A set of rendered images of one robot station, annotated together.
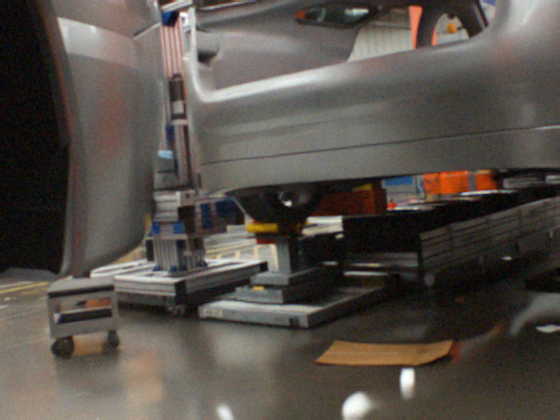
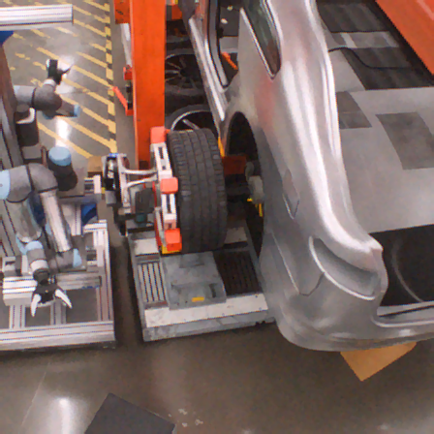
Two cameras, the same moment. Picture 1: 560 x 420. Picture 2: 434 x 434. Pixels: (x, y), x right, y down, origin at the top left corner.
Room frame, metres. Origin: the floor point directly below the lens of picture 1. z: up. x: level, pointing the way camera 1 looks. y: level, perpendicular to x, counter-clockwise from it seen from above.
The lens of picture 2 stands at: (3.01, 1.59, 3.11)
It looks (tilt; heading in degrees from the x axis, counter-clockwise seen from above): 51 degrees down; 303
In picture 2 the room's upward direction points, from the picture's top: 6 degrees clockwise
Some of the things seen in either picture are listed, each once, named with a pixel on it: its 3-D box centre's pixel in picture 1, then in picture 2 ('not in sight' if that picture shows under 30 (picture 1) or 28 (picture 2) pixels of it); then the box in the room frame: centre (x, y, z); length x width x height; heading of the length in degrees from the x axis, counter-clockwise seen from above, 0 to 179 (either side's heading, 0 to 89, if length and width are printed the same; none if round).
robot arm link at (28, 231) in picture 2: not in sight; (23, 213); (4.53, 0.85, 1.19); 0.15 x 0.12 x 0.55; 62
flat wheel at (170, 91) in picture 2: (440, 216); (187, 81); (5.26, -1.21, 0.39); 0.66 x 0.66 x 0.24
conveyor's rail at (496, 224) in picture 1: (498, 227); not in sight; (5.13, -1.61, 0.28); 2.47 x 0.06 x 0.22; 140
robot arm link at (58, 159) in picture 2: not in sight; (59, 160); (4.84, 0.40, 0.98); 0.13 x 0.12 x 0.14; 33
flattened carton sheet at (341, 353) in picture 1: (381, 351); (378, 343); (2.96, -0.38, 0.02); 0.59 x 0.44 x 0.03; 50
